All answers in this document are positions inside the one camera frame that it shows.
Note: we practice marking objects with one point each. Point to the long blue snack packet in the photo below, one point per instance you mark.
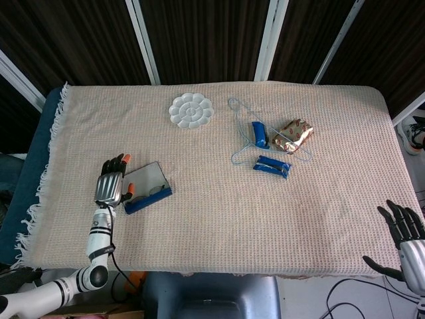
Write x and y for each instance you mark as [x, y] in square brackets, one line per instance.
[270, 166]

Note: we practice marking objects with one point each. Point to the white orange sneaker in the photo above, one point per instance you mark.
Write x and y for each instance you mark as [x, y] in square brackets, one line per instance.
[413, 136]

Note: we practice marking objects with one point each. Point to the orange object under table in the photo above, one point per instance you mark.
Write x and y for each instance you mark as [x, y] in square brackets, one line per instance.
[134, 282]

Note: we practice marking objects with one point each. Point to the dark blue table pad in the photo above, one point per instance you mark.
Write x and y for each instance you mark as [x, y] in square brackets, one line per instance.
[36, 139]

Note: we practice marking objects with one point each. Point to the white flower paint palette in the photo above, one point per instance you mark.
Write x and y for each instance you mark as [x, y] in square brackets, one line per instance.
[191, 111]

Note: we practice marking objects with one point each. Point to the white frame post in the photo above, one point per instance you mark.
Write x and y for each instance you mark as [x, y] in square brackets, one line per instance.
[270, 40]
[142, 40]
[338, 40]
[410, 111]
[20, 78]

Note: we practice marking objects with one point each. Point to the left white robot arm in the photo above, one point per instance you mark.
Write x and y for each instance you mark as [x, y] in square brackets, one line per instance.
[99, 232]

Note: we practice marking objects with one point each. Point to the blue glasses case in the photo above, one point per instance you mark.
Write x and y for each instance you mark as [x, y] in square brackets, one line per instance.
[146, 176]

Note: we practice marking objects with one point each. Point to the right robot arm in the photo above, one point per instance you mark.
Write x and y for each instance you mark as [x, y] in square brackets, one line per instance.
[421, 307]

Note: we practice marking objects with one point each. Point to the short blue snack packet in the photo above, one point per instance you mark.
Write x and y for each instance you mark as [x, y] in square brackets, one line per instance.
[259, 133]

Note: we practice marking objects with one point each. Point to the gold foil snack packet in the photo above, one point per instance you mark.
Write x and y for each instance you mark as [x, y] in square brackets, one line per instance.
[293, 134]

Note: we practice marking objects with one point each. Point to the grey blue plastic chair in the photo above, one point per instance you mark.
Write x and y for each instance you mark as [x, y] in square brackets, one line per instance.
[212, 292]

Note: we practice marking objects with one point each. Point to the beige waffle fringed cloth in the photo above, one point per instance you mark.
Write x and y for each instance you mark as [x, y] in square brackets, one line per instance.
[216, 216]

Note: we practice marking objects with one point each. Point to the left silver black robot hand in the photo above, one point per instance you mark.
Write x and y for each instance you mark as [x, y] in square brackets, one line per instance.
[108, 189]

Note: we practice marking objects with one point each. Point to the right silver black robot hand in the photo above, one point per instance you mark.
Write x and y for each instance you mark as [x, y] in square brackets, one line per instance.
[413, 262]

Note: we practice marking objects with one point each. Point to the brown cardboard box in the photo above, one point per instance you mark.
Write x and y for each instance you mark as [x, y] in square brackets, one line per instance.
[93, 314]

